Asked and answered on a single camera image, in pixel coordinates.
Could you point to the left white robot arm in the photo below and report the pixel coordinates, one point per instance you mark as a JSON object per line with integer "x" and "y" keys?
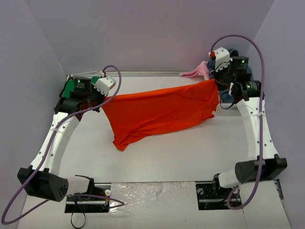
{"x": 41, "y": 179}

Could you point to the orange t-shirt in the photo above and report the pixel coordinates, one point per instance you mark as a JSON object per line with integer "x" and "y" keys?
{"x": 135, "y": 116}

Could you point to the blue-grey t-shirt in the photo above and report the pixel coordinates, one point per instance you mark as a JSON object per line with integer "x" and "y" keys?
{"x": 226, "y": 95}

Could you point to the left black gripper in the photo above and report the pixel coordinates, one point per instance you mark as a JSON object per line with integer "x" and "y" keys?
{"x": 94, "y": 102}

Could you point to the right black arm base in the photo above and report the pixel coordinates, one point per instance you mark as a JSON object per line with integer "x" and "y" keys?
{"x": 211, "y": 198}

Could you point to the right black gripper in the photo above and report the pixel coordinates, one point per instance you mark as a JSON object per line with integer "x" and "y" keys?
{"x": 219, "y": 79}

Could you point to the green folded t-shirt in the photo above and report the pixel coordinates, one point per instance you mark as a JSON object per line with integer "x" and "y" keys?
{"x": 70, "y": 86}

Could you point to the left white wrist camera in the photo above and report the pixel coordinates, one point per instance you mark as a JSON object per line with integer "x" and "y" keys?
{"x": 104, "y": 84}

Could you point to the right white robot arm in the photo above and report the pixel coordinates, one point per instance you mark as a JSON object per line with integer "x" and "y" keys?
{"x": 263, "y": 158}

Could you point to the pink t-shirt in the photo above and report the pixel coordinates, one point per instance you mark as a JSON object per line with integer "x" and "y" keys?
{"x": 200, "y": 70}

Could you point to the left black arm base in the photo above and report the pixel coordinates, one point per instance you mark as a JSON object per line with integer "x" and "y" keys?
{"x": 90, "y": 204}

